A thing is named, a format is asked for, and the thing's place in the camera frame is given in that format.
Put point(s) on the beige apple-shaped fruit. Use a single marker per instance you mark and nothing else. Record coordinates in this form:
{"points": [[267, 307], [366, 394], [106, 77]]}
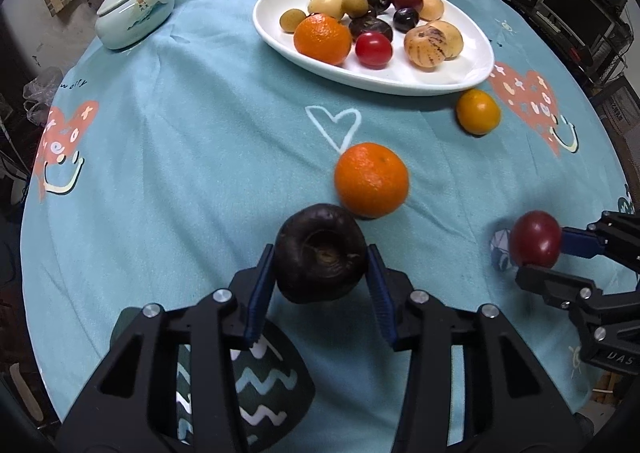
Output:
{"points": [[432, 7]]}

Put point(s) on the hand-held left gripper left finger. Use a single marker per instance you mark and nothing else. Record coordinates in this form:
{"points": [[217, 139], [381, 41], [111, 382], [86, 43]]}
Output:
{"points": [[257, 303]]}

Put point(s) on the computer monitor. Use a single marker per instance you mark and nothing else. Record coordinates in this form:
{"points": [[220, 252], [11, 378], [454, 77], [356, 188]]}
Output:
{"points": [[575, 8]]}

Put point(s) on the light blue printed tablecloth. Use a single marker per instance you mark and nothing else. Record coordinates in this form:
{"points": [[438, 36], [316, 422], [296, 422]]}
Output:
{"points": [[200, 158]]}

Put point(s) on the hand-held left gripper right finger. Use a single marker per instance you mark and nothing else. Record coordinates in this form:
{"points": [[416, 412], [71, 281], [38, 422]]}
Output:
{"points": [[382, 303]]}

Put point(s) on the dark purple plum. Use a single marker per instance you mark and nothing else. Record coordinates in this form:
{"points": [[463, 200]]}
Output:
{"points": [[378, 1], [405, 19]]}

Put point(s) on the pale tan round fruit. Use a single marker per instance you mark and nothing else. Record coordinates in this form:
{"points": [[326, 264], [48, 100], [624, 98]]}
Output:
{"points": [[325, 4]]}

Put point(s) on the white oval plate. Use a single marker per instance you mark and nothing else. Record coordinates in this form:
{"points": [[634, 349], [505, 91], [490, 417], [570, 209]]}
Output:
{"points": [[450, 75]]}

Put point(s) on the red cherry tomato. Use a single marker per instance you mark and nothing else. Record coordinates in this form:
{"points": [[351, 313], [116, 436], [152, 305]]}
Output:
{"points": [[373, 49]]}

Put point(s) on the pale ceramic lidded jar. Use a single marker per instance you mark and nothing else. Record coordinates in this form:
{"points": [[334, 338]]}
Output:
{"points": [[132, 15]]}

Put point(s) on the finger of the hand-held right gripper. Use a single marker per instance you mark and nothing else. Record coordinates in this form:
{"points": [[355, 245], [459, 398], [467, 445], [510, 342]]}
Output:
{"points": [[550, 285], [580, 242]]}

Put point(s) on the small tan longan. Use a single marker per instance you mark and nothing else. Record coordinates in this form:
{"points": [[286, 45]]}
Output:
{"points": [[292, 20], [356, 6]]}

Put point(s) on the striped tan pepino melon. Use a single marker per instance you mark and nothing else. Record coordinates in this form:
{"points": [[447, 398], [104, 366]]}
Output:
{"points": [[424, 47]]}

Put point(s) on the tan apricot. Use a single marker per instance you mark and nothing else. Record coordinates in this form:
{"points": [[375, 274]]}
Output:
{"points": [[452, 40]]}

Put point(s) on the black equipment rack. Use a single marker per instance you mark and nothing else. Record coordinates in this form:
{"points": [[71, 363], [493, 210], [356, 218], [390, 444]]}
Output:
{"points": [[600, 53]]}

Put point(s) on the orange tangerine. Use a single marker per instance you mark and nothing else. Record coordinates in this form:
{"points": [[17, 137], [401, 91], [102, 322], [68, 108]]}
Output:
{"points": [[322, 39], [371, 180]]}

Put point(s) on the clear plastic bag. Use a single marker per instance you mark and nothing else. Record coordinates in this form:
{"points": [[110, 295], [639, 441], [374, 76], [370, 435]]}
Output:
{"points": [[42, 93]]}

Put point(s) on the dark brown round fruit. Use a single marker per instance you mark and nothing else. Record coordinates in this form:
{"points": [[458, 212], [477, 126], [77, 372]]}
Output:
{"points": [[320, 253], [370, 25]]}

